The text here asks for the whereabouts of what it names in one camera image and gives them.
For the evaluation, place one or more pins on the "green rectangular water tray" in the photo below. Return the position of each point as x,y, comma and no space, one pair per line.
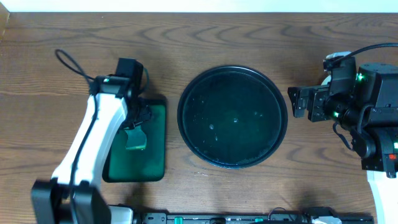
147,165

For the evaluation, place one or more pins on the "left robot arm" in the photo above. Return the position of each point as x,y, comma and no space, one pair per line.
72,195

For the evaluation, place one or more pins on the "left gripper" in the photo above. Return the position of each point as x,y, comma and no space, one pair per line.
137,116

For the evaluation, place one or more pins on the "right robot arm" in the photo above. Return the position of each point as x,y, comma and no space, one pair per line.
363,101

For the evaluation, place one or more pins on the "round black tray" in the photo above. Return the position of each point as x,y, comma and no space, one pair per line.
232,117

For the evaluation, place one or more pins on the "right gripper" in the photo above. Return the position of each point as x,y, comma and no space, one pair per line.
322,96

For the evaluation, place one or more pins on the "white plate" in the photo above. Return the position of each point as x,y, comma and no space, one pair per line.
326,80

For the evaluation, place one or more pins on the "dark green sponge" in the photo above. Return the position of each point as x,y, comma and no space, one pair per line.
136,139

